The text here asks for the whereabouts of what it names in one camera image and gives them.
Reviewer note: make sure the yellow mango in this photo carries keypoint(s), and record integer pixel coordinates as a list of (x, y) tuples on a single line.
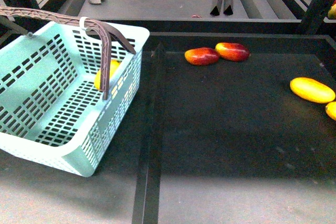
[(113, 67), (312, 90), (330, 109)]

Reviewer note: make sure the brown basket handle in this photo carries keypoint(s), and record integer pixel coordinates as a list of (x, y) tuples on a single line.
[(104, 31)]

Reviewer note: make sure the light teal plastic basket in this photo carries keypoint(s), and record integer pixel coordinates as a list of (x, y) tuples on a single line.
[(51, 113)]

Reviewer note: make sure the red orange mango left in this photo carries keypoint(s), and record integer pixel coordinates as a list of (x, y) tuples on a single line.
[(201, 56)]

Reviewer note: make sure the red orange mango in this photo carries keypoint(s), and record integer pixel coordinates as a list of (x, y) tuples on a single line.
[(201, 56), (232, 51)]

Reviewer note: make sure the black mango display bin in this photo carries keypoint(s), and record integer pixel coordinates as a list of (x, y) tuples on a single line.
[(229, 142)]

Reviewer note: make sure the red orange mango right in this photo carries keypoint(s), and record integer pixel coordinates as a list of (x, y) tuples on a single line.
[(232, 51)]

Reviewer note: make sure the yellow mango on shelf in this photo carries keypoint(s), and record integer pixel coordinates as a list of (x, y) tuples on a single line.
[(312, 90)]

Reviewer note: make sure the yellow mango at edge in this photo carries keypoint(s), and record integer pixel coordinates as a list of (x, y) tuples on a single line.
[(330, 109)]

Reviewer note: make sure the black back display bin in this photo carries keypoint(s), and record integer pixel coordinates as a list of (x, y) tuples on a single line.
[(249, 16)]

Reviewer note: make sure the black triangular divider left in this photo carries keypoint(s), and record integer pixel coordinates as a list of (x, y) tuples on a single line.
[(216, 7)]

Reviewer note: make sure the white zip tie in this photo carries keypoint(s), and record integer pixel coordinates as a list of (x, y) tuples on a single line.
[(82, 25)]

